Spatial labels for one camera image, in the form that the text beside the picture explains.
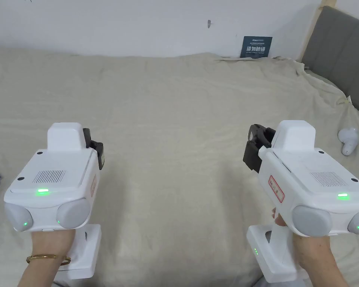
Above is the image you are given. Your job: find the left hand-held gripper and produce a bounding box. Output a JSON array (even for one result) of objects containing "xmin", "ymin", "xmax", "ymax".
[{"xmin": 3, "ymin": 122, "xmax": 105, "ymax": 280}]

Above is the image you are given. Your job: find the white hand controller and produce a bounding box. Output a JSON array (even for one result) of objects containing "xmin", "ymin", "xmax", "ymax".
[{"xmin": 338, "ymin": 127, "xmax": 359, "ymax": 156}]

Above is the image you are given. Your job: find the person's right forearm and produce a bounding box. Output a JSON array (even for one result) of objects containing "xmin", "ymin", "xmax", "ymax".
[{"xmin": 300, "ymin": 263, "xmax": 346, "ymax": 287}]

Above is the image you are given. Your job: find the person's left hand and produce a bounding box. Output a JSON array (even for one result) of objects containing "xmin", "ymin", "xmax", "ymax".
[{"xmin": 30, "ymin": 228, "xmax": 75, "ymax": 261}]

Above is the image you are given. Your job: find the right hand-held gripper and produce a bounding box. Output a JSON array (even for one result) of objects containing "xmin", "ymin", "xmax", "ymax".
[{"xmin": 242, "ymin": 120, "xmax": 359, "ymax": 283}]

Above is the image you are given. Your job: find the person's left forearm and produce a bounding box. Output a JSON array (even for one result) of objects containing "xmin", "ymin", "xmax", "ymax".
[{"xmin": 16, "ymin": 254, "xmax": 72, "ymax": 287}]

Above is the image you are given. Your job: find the grey padded headboard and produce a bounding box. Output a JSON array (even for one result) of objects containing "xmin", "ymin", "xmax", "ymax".
[{"xmin": 298, "ymin": 5, "xmax": 359, "ymax": 124}]

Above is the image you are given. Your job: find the bed with beige sheet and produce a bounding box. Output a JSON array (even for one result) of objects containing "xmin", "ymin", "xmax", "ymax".
[{"xmin": 0, "ymin": 44, "xmax": 359, "ymax": 287}]

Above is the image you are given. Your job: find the dark blue sign card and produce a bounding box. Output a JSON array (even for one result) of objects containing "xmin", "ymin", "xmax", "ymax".
[{"xmin": 239, "ymin": 36, "xmax": 273, "ymax": 59}]

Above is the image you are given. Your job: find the person's right hand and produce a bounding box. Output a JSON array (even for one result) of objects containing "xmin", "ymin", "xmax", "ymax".
[{"xmin": 270, "ymin": 207, "xmax": 337, "ymax": 269}]

